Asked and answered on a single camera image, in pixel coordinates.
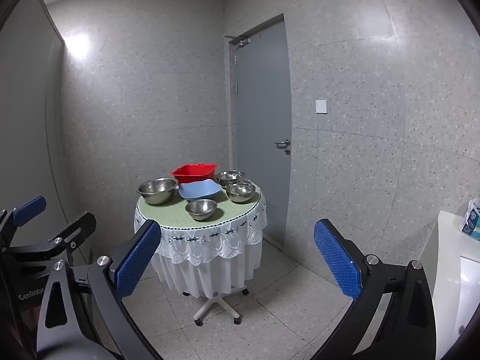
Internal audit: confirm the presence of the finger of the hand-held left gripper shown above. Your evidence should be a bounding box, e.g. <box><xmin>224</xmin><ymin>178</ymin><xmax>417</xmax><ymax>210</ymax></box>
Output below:
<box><xmin>7</xmin><ymin>212</ymin><xmax>97</xmax><ymax>268</ymax></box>
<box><xmin>0</xmin><ymin>196</ymin><xmax>47</xmax><ymax>252</ymax></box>

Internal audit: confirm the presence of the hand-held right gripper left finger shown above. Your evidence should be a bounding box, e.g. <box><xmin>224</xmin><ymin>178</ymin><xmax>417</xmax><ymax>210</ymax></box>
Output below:
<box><xmin>35</xmin><ymin>219</ymin><xmax>163</xmax><ymax>360</ymax></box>

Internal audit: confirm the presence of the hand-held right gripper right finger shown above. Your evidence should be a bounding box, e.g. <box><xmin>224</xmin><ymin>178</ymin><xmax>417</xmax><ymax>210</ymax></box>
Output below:
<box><xmin>311</xmin><ymin>218</ymin><xmax>437</xmax><ymax>360</ymax></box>

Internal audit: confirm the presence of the large steel bowl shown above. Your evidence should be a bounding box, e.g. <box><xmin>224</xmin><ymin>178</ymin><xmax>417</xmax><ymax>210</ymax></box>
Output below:
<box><xmin>137</xmin><ymin>178</ymin><xmax>179</xmax><ymax>206</ymax></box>

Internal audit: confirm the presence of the small steel bowl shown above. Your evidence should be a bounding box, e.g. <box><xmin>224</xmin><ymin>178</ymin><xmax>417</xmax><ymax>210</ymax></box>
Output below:
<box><xmin>185</xmin><ymin>199</ymin><xmax>218</xmax><ymax>221</ymax></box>
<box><xmin>226</xmin><ymin>182</ymin><xmax>257</xmax><ymax>203</ymax></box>
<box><xmin>217</xmin><ymin>170</ymin><xmax>245</xmax><ymax>188</ymax></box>

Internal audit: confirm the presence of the blue plastic bowl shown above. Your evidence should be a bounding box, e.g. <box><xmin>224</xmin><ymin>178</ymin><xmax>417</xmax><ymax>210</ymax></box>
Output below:
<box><xmin>178</xmin><ymin>181</ymin><xmax>222</xmax><ymax>200</ymax></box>

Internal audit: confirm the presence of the red square plastic bowl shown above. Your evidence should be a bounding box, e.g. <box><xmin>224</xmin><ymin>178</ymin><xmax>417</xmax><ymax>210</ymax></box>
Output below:
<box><xmin>172</xmin><ymin>163</ymin><xmax>219</xmax><ymax>185</ymax></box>

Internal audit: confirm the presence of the green round table mat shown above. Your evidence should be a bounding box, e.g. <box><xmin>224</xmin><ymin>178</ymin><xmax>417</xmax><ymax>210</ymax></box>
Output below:
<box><xmin>137</xmin><ymin>187</ymin><xmax>262</xmax><ymax>229</ymax></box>

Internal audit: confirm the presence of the round table green cloth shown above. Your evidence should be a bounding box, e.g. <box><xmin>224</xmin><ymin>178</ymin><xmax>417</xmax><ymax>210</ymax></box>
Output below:
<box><xmin>134</xmin><ymin>185</ymin><xmax>268</xmax><ymax>299</ymax></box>

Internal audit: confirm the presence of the white wheeled table base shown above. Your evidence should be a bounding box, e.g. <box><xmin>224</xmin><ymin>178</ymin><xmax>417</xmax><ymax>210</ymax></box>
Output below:
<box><xmin>182</xmin><ymin>287</ymin><xmax>250</xmax><ymax>327</ymax></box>

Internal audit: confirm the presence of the white cabinet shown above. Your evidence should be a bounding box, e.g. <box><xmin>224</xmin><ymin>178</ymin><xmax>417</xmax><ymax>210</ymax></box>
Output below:
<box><xmin>418</xmin><ymin>210</ymin><xmax>480</xmax><ymax>349</ymax></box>

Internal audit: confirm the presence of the blue and white tissue pack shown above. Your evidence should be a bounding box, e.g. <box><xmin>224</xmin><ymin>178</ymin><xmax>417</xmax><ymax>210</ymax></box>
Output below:
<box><xmin>462</xmin><ymin>199</ymin><xmax>480</xmax><ymax>241</ymax></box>

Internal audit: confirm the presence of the grey door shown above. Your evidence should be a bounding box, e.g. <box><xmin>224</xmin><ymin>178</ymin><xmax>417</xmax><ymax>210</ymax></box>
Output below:
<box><xmin>229</xmin><ymin>14</ymin><xmax>292</xmax><ymax>250</ymax></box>

